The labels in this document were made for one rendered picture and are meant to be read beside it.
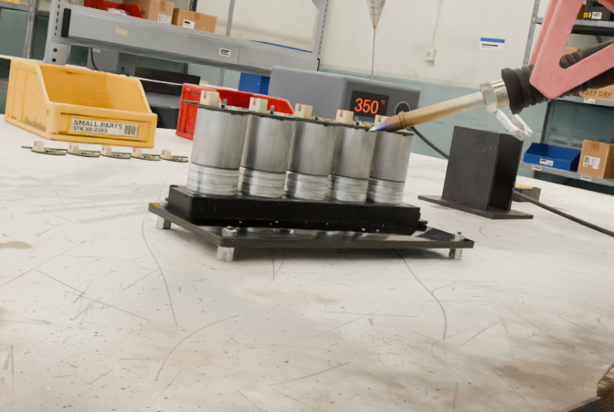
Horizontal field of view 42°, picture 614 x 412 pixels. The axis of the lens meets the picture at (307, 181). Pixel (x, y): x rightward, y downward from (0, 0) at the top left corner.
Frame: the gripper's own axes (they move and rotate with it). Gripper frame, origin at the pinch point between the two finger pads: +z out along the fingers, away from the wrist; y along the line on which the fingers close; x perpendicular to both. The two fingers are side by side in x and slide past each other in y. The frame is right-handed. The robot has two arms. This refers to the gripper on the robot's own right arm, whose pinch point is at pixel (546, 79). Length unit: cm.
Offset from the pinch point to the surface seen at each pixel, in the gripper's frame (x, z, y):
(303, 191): -5.8, 12.2, 2.2
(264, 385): -2.7, 13.5, 22.5
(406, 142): -3.3, 7.2, -2.1
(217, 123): -10.8, 11.8, 6.1
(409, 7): -53, -54, -584
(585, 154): 91, -39, -438
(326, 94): -12.3, 10.1, -45.2
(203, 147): -10.6, 13.1, 6.1
